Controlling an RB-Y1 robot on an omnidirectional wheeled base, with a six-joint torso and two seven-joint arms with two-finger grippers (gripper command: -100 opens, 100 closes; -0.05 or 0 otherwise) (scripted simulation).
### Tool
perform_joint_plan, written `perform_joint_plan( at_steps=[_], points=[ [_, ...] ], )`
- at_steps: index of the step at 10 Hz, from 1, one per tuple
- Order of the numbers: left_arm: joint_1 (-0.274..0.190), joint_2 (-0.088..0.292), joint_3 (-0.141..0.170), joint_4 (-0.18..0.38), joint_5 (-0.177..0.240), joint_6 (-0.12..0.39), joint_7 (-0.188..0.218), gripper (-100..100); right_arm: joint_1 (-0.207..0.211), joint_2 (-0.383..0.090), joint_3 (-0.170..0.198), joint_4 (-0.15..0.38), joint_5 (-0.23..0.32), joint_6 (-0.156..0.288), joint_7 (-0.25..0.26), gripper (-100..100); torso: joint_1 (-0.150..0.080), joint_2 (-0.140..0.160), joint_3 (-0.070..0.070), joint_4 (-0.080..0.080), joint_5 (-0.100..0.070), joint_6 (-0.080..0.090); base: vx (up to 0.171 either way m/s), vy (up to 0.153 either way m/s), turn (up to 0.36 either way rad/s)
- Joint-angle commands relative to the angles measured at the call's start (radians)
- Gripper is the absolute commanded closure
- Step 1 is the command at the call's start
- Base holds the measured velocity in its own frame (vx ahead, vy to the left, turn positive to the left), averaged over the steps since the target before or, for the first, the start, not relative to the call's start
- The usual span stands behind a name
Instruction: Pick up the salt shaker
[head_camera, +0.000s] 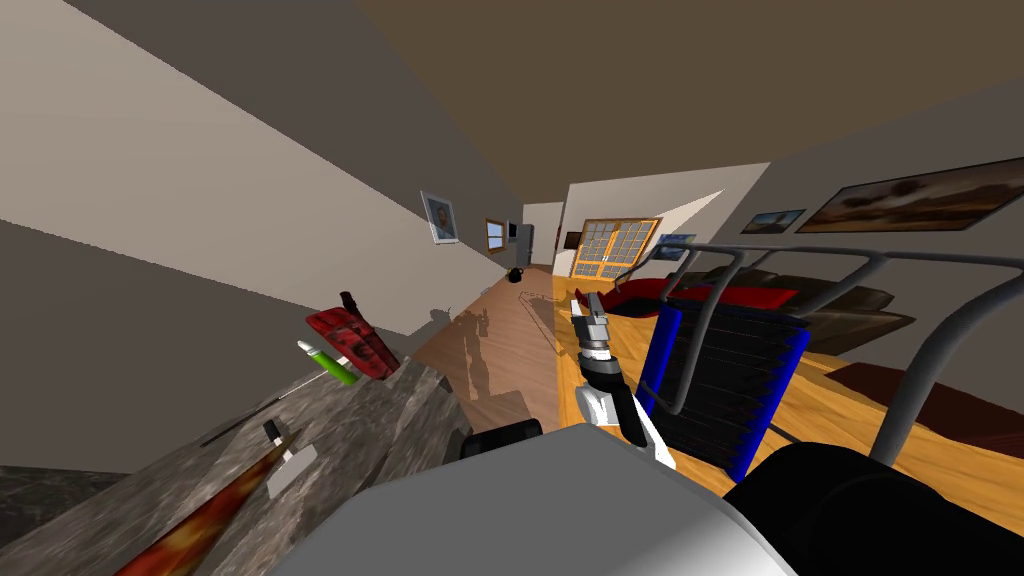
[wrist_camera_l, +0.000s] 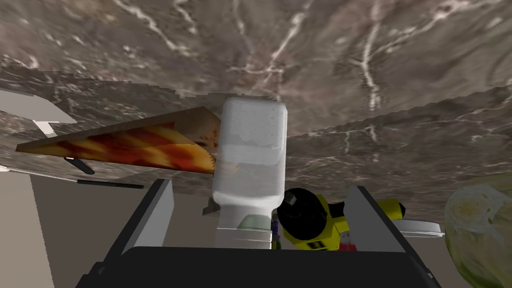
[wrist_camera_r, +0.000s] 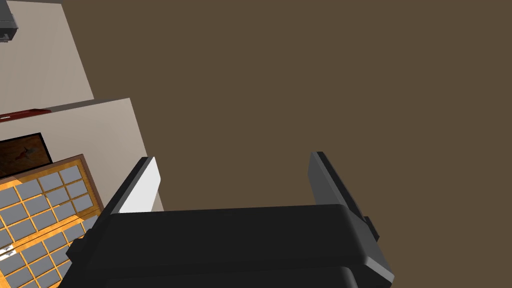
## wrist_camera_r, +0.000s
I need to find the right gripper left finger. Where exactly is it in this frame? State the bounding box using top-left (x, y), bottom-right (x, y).
top-left (103, 156), bottom-right (162, 216)

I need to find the red flat shelf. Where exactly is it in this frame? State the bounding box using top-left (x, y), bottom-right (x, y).
top-left (0, 108), bottom-right (52, 122)

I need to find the grey box-shaped appliance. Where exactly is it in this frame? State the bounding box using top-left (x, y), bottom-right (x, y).
top-left (0, 0), bottom-right (19, 43)

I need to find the wooden door with glass panes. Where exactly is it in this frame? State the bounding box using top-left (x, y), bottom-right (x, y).
top-left (0, 153), bottom-right (106, 288)

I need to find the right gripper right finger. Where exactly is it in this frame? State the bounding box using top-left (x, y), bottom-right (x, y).
top-left (307, 151), bottom-right (369, 223)

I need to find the dark framed picture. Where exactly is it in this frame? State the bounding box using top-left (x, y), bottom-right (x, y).
top-left (0, 132), bottom-right (54, 179)

